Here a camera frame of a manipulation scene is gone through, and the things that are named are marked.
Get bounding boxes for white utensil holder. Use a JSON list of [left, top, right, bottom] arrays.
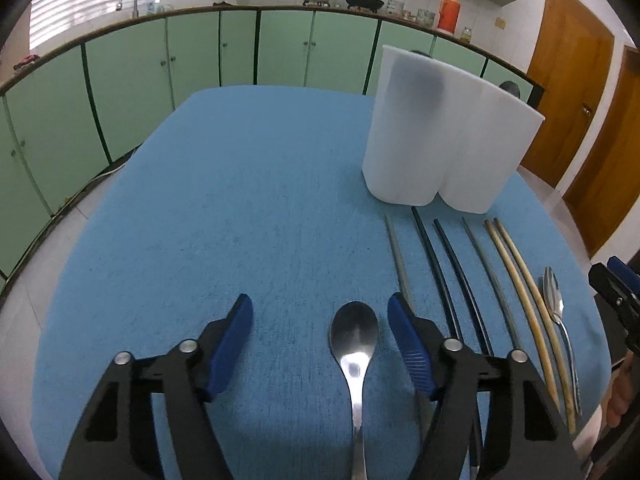
[[361, 44, 546, 215]]

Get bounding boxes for green base cabinets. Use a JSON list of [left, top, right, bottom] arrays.
[[0, 4, 546, 286]]

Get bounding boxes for white window blind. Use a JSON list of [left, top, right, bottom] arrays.
[[27, 0, 166, 53]]

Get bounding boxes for person's right hand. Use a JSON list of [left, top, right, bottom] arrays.
[[604, 350, 640, 427]]

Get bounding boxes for white cable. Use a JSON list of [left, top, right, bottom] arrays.
[[50, 149, 147, 221]]

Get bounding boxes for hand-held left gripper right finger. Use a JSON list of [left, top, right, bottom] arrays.
[[387, 291, 583, 480]]

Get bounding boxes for steel spoon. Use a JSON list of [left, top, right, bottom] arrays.
[[542, 266, 583, 417], [328, 301, 380, 480]]

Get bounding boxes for wooden door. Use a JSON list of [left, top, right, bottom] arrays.
[[562, 45, 640, 258], [520, 0, 615, 188]]

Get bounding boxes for red thermos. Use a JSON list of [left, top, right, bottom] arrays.
[[437, 0, 460, 33]]

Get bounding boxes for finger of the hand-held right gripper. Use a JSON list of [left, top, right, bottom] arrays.
[[607, 256, 640, 303], [588, 262, 640, 356]]

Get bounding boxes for black chopstick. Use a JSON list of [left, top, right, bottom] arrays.
[[411, 206, 482, 478], [432, 218, 496, 358]]

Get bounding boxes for blue tablecloth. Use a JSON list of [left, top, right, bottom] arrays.
[[30, 85, 613, 480]]

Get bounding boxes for grey chopstick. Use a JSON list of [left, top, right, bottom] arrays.
[[385, 215, 435, 456], [462, 216, 525, 352]]

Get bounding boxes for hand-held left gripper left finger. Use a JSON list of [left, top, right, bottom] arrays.
[[59, 294, 254, 480]]

